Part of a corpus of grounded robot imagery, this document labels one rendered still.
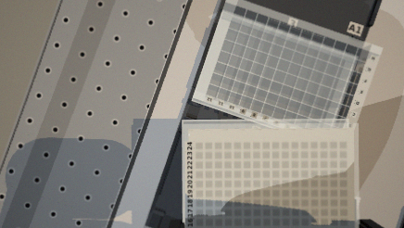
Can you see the dark grey plate carrier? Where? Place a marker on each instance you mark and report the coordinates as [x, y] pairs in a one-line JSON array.
[[350, 17]]

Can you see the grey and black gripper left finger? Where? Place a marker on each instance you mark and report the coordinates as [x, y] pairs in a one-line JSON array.
[[176, 224]]

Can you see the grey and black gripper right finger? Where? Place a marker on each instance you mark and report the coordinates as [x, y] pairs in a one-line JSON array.
[[367, 223]]

